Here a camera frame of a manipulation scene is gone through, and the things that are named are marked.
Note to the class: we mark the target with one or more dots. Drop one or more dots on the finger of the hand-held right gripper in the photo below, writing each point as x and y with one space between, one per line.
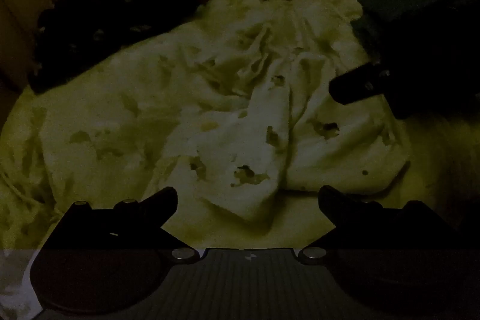
350 87

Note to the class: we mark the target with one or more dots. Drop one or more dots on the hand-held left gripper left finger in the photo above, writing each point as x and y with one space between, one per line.
167 200

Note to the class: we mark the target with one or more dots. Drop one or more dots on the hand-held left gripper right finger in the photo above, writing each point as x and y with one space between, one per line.
330 200

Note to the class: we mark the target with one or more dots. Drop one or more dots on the small white printed garment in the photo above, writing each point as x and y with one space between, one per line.
240 140

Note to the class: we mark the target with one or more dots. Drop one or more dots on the teal cloth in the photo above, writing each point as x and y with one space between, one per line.
397 1

